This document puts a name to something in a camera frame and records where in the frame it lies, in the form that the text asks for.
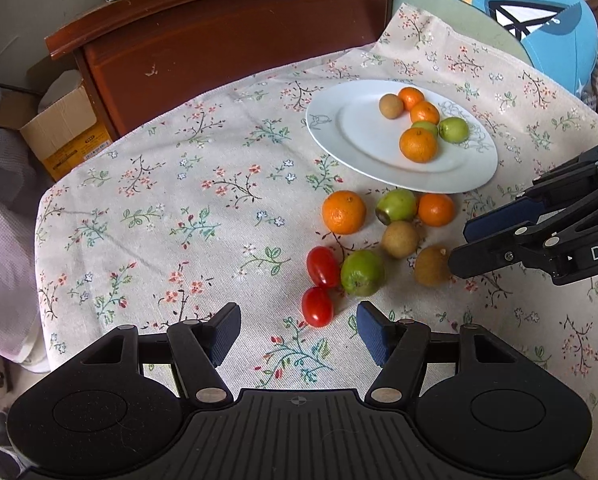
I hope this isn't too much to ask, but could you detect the white packing sheet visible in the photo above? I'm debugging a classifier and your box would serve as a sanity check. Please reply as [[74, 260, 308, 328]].
[[39, 69, 86, 113]]

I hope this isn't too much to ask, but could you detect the floral tablecloth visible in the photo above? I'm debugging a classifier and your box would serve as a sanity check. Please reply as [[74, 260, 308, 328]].
[[34, 2, 598, 480]]

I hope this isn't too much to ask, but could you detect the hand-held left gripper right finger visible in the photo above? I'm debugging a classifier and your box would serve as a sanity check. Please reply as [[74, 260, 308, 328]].
[[356, 301, 522, 407]]

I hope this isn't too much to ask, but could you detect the brown longan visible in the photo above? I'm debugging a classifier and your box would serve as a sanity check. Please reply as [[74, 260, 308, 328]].
[[413, 244, 452, 288], [382, 220, 420, 260], [378, 93, 405, 120]]

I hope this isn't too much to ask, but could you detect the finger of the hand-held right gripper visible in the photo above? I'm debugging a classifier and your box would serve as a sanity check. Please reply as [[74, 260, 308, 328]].
[[463, 137, 598, 242], [448, 232, 562, 279]]

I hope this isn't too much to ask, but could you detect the pale green sheet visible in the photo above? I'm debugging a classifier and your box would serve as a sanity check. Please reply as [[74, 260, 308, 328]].
[[379, 0, 535, 68]]

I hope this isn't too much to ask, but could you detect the purple gingham cloth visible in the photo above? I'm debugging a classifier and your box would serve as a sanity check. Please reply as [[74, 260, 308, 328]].
[[0, 65, 47, 361]]

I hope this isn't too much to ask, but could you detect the white round base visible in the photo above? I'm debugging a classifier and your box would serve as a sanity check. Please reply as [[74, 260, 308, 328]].
[[9, 327, 52, 375]]

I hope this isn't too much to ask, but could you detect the white plate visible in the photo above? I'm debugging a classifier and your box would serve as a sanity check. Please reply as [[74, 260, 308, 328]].
[[305, 79, 498, 195]]

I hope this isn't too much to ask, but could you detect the red cherry tomato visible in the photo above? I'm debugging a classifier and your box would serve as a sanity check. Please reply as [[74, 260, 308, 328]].
[[306, 246, 341, 289], [301, 286, 335, 328]]

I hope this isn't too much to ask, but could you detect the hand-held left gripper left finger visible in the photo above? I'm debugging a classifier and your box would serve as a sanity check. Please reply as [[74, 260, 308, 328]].
[[76, 302, 242, 407]]

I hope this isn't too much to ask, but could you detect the orange mandarin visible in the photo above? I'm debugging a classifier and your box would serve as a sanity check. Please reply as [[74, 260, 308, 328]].
[[409, 101, 441, 126], [399, 127, 439, 164], [322, 190, 367, 235], [397, 87, 425, 111], [417, 192, 456, 227]]

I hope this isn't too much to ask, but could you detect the brown wooden headboard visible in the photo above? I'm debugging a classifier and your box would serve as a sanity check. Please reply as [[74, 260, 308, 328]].
[[45, 0, 410, 138]]

